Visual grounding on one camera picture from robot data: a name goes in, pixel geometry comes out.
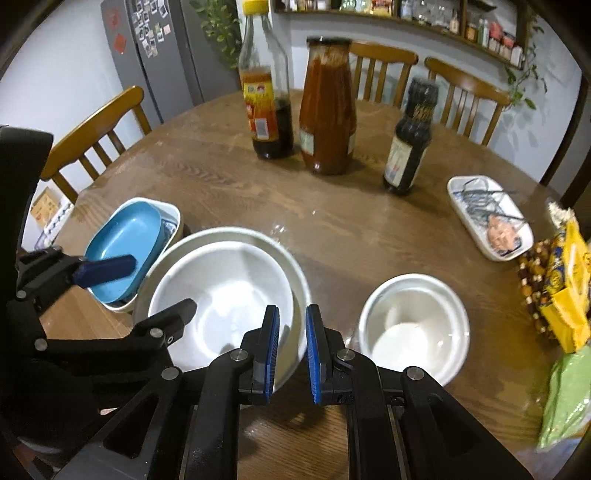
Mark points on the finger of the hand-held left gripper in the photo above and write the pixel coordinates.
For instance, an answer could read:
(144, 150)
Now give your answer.
(106, 271)
(157, 330)

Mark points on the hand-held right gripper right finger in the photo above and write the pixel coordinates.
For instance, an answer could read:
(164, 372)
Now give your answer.
(314, 355)

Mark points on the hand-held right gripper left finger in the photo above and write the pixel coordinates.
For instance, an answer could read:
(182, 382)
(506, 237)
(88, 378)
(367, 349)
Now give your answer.
(270, 355)

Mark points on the blue bowl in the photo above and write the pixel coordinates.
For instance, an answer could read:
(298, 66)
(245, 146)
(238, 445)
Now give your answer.
(120, 235)

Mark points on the medium white bowl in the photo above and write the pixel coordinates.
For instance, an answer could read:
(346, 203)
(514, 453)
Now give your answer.
(221, 295)

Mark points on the large patterned square plate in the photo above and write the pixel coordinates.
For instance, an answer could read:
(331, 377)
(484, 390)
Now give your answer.
(173, 216)

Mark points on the small white bowl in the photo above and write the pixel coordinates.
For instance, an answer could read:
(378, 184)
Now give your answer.
(411, 341)
(444, 376)

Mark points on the large white bowl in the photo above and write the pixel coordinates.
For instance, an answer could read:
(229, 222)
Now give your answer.
(221, 233)

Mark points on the pile of cardboard boxes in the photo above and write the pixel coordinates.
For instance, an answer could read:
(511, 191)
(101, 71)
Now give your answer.
(48, 212)

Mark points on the wooden chair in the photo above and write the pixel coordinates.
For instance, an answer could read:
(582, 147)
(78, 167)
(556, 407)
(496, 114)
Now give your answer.
(466, 83)
(383, 53)
(92, 129)

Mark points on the small rectangular white dish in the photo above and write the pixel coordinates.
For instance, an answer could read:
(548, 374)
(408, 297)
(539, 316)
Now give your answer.
(466, 217)

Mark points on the grey refrigerator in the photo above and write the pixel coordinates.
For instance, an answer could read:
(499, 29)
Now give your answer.
(184, 60)

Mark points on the small orange object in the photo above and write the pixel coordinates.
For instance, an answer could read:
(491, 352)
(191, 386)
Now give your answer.
(505, 235)

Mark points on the small dark soy sauce bottle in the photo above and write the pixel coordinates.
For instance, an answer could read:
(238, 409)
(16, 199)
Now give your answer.
(408, 147)

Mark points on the red square fridge sticker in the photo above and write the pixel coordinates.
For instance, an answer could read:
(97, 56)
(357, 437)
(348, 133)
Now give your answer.
(119, 43)

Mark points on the dark vinegar bottle yellow cap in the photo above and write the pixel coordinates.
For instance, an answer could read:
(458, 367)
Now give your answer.
(265, 106)

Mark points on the black metal clips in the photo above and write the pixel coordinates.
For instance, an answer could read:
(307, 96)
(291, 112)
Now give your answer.
(485, 198)

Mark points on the red sauce glass bottle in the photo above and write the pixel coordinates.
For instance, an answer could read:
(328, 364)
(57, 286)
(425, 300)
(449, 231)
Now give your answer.
(328, 110)

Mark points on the cluster of fridge photo magnets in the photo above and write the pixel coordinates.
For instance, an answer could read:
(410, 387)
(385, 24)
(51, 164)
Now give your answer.
(150, 27)

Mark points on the red round fridge sticker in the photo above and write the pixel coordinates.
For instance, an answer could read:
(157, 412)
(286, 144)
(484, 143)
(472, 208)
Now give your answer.
(113, 18)

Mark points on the green plastic bag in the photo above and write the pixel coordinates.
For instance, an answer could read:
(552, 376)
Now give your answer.
(568, 397)

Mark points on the yellow snack bag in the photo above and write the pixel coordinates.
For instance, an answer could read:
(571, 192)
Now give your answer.
(568, 286)

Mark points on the hanging green plant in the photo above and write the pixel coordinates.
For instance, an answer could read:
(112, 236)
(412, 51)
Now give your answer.
(219, 32)

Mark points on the white puffed snack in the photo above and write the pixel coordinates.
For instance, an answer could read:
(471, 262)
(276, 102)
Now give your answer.
(561, 213)

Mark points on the brown wooden door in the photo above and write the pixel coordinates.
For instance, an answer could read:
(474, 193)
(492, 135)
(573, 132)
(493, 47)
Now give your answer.
(570, 166)

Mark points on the trailing green shelf plant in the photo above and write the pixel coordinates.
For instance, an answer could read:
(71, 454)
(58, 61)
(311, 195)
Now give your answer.
(526, 69)

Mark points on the row of shelf jars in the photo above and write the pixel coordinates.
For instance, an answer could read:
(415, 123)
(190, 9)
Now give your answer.
(471, 30)

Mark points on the wooden wall shelf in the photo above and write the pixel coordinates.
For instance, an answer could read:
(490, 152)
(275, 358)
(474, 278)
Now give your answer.
(415, 23)

